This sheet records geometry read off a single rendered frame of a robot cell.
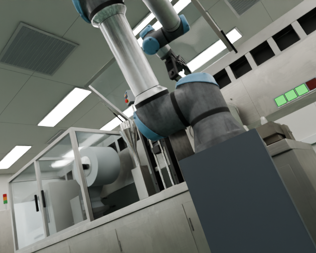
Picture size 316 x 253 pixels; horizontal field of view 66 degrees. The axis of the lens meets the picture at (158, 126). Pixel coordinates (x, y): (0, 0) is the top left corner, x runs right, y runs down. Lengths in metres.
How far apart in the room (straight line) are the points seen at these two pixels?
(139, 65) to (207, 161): 0.34
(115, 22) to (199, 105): 0.34
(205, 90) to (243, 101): 1.02
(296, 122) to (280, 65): 2.35
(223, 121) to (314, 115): 3.33
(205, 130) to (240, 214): 0.21
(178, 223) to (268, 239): 0.68
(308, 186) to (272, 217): 0.43
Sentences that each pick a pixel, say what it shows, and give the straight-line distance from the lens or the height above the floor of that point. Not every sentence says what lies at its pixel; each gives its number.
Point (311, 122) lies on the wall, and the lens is 3.94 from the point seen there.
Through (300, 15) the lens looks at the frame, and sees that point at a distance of 1.77.
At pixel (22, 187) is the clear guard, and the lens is 2.63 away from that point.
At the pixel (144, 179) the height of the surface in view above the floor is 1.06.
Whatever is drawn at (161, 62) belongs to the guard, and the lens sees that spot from 1.88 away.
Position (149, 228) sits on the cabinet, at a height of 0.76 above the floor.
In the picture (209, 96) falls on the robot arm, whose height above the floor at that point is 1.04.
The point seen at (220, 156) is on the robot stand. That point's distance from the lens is 0.59.
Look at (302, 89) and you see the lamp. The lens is 1.61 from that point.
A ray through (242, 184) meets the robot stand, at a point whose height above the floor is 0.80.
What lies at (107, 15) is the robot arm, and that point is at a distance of 0.78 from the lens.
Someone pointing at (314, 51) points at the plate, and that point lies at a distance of 1.67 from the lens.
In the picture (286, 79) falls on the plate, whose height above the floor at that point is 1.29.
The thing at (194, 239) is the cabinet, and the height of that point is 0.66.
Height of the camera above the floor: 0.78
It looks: 20 degrees up
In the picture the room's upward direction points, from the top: 19 degrees counter-clockwise
